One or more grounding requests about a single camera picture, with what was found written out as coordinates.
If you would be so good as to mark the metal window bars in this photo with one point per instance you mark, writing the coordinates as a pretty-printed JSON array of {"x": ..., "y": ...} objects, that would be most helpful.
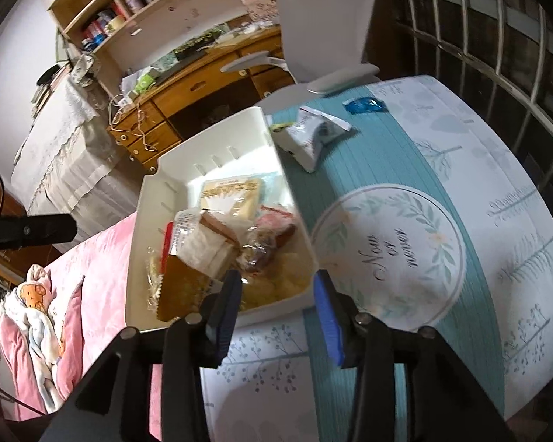
[{"x": 516, "y": 18}]

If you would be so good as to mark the white plastic storage box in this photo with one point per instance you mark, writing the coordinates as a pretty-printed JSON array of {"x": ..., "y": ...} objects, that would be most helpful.
[{"x": 166, "y": 202}]

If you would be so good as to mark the clear packet white wafer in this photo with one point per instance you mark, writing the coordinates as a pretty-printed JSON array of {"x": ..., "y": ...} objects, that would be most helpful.
[{"x": 198, "y": 244}]

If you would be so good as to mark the grey white printed snack packet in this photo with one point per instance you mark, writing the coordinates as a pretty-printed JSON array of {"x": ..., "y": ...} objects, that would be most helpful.
[{"x": 311, "y": 136}]

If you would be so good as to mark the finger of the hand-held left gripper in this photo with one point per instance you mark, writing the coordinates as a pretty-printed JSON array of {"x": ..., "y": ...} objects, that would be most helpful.
[{"x": 27, "y": 232}]

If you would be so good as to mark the wooden bookshelf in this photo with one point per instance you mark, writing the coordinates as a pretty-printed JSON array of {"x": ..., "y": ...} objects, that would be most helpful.
[{"x": 166, "y": 14}]

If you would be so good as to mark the blue foil candy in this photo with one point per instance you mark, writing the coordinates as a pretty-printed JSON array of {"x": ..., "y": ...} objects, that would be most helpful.
[{"x": 364, "y": 105}]

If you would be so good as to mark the orange snack packet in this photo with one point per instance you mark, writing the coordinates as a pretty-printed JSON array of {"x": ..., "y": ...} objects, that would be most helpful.
[{"x": 179, "y": 290}]

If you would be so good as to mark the pale blue snack packet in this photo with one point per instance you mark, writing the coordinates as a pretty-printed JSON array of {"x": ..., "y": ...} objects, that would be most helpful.
[{"x": 272, "y": 186}]

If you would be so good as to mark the white lace cloth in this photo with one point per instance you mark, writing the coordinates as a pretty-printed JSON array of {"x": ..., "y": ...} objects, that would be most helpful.
[{"x": 60, "y": 147}]

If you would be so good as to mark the pink red snack packet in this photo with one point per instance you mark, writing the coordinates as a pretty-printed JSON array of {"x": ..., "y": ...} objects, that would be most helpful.
[{"x": 276, "y": 221}]

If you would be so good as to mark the white printed plush cloth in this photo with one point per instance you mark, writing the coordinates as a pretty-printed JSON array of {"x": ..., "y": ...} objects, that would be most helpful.
[{"x": 32, "y": 327}]

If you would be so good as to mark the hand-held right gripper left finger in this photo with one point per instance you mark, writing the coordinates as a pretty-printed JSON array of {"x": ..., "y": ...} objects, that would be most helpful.
[{"x": 226, "y": 313}]

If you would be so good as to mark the pink blanket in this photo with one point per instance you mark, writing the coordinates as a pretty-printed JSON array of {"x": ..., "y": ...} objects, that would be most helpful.
[{"x": 101, "y": 276}]

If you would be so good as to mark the grey office chair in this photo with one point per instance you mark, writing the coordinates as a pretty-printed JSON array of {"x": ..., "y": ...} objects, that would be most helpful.
[{"x": 322, "y": 18}]

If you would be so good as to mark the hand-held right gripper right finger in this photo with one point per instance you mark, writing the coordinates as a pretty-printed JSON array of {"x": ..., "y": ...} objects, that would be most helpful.
[{"x": 327, "y": 322}]

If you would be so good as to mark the yellow snack packet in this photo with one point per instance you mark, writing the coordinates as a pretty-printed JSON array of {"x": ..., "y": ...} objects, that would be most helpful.
[{"x": 230, "y": 195}]

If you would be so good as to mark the clear packet dark nut cluster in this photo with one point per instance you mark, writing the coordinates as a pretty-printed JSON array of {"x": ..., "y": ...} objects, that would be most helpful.
[{"x": 258, "y": 258}]

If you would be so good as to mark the wooden desk with drawers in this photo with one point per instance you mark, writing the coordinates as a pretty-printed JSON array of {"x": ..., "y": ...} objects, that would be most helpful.
[{"x": 198, "y": 83}]

